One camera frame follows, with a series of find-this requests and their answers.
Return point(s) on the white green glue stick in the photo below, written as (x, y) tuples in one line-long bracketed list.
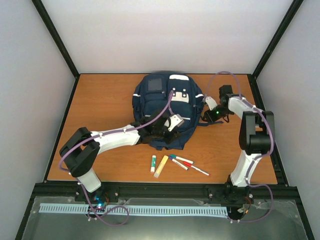
[(153, 163)]

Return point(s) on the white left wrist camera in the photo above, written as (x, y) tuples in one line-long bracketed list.
[(174, 121)]

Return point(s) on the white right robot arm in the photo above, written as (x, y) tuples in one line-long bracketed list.
[(255, 139)]

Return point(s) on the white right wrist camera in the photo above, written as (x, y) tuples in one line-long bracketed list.
[(210, 102)]

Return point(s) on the yellow highlighter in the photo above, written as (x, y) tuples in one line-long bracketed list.
[(161, 166)]

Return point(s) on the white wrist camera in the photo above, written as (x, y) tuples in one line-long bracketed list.
[(210, 102), (174, 121)]

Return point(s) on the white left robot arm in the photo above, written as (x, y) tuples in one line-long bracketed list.
[(81, 150)]

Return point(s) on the red-capped white marker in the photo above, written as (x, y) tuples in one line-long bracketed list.
[(187, 164)]

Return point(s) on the navy blue backpack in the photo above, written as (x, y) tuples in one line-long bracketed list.
[(151, 96)]

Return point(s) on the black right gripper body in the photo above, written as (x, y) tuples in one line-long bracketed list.
[(222, 113)]

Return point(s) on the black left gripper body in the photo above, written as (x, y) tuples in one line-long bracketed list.
[(158, 132)]

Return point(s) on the red-capped white pen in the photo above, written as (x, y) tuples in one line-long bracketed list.
[(199, 170)]

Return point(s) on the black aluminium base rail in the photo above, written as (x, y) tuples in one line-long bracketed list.
[(208, 193)]

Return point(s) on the light blue slotted cable duct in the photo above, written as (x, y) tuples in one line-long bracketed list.
[(137, 210)]

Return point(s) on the purple-capped white marker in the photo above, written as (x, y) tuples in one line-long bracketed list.
[(178, 163)]

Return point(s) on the green-capped white marker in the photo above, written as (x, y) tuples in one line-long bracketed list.
[(182, 159)]

